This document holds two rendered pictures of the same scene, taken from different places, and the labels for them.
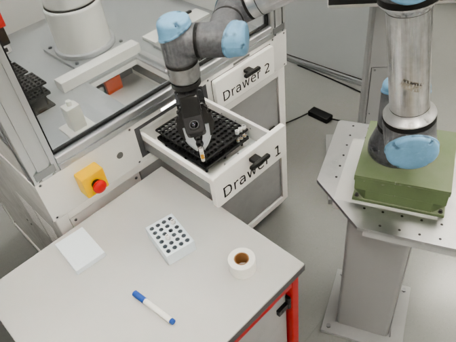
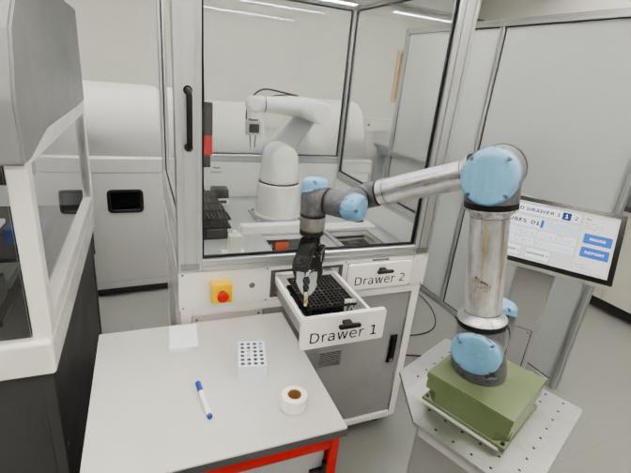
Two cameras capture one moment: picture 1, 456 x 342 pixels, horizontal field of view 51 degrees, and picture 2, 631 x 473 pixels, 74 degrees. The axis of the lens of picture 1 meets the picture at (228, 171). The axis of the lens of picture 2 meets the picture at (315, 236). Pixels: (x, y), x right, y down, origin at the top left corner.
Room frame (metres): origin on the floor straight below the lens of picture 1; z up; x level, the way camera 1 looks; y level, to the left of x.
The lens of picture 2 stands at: (-0.14, -0.26, 1.60)
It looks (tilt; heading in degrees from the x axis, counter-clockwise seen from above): 21 degrees down; 16
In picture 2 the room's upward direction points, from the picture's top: 6 degrees clockwise
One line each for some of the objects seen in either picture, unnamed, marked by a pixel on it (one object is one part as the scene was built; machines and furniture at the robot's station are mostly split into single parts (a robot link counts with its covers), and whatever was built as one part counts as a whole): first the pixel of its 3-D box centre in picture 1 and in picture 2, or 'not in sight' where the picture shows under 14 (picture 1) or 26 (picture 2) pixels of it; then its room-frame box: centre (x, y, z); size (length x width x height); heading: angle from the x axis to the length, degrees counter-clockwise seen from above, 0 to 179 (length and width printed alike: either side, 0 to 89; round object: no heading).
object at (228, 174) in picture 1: (250, 164); (343, 328); (0.98, -0.06, 0.87); 0.29 x 0.02 x 0.11; 129
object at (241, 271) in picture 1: (241, 263); (294, 400); (0.72, 0.00, 0.78); 0.07 x 0.07 x 0.04
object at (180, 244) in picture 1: (170, 238); (251, 358); (0.83, 0.18, 0.78); 0.12 x 0.08 x 0.04; 28
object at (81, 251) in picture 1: (80, 250); (183, 337); (0.84, 0.43, 0.77); 0.13 x 0.09 x 0.02; 36
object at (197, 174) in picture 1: (200, 137); (318, 297); (1.14, 0.07, 0.86); 0.40 x 0.26 x 0.06; 39
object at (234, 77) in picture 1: (244, 76); (379, 274); (1.42, -0.10, 0.87); 0.29 x 0.02 x 0.11; 129
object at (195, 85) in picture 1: (189, 98); (311, 247); (0.97, 0.07, 1.12); 0.09 x 0.08 x 0.12; 4
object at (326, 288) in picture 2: (202, 137); (319, 297); (1.13, 0.06, 0.87); 0.22 x 0.18 x 0.06; 39
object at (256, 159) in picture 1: (256, 159); (348, 324); (0.95, -0.08, 0.91); 0.07 x 0.04 x 0.01; 129
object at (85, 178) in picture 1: (92, 180); (221, 291); (1.00, 0.38, 0.88); 0.07 x 0.05 x 0.07; 129
